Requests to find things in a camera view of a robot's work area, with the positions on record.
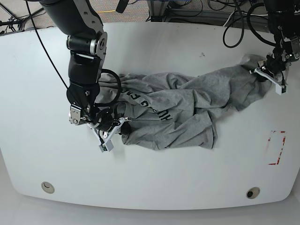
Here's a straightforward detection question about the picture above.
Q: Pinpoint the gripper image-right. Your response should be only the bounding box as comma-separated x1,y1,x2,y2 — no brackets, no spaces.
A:
250,55,288,85

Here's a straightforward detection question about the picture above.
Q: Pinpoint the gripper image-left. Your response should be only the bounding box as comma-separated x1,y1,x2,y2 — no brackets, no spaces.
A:
88,109,132,144

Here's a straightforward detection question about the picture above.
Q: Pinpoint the grey printed T-shirt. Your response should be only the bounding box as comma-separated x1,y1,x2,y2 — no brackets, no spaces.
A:
95,54,272,150

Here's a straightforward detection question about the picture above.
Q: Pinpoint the red tape rectangle marking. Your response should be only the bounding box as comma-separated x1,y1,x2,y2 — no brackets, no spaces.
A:
265,131,287,165

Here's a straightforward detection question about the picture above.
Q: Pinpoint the black cylinder object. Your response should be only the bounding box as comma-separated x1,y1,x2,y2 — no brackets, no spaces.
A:
116,0,129,14

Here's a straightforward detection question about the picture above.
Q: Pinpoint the black tripod stand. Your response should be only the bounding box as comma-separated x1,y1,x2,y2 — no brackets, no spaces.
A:
0,0,30,35

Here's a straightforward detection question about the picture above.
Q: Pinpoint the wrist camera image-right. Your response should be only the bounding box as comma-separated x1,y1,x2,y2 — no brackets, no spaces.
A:
275,84,288,95

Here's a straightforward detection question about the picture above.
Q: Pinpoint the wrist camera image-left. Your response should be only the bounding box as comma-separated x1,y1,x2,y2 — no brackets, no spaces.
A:
99,141,114,152

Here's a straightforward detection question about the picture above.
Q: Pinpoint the left table cable grommet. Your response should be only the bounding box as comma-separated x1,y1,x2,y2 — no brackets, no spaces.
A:
41,181,55,194

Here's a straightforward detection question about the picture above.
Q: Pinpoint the table cable grommet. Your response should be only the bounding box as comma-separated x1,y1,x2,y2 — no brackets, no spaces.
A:
246,187,260,199
41,181,55,194

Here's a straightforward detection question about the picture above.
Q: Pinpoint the right table cable grommet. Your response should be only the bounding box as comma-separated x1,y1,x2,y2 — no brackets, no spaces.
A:
246,187,260,199

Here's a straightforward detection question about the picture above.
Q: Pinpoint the aluminium frame base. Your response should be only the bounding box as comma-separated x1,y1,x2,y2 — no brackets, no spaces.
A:
146,0,172,22

